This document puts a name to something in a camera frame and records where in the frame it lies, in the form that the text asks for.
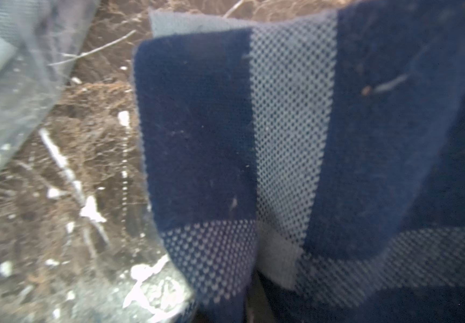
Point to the navy plaid blanket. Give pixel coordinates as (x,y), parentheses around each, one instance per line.
(323,155)

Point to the clear plastic vacuum bag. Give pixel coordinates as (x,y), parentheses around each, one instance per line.
(77,238)

